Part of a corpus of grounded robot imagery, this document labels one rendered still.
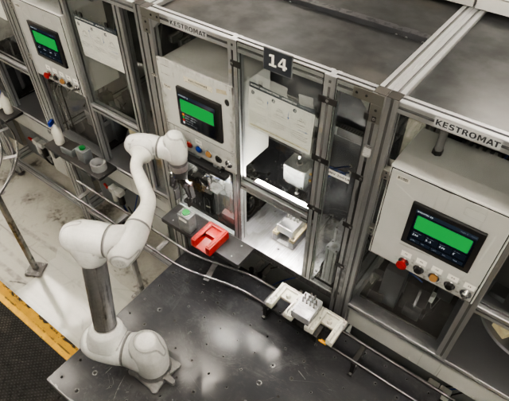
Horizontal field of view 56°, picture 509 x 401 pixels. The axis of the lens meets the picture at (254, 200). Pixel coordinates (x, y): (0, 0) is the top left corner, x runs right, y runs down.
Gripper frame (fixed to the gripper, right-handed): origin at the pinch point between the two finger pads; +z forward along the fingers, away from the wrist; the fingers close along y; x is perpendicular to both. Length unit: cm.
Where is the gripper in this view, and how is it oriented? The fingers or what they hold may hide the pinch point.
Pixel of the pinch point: (183, 198)
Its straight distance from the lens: 245.9
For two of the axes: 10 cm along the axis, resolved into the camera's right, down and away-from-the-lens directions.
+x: -6.0, 5.8, -5.6
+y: -8.0, -4.3, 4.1
